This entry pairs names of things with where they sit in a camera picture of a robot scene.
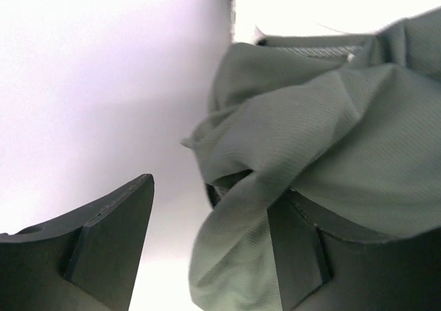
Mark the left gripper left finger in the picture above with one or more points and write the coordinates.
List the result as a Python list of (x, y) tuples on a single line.
[(86, 259)]

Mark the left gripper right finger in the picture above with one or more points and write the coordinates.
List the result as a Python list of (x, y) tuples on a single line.
[(325, 262)]

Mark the grey t shirt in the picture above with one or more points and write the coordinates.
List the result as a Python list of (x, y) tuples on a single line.
[(352, 123)]

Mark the white t shirt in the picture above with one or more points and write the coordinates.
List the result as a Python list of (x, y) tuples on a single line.
[(307, 18)]

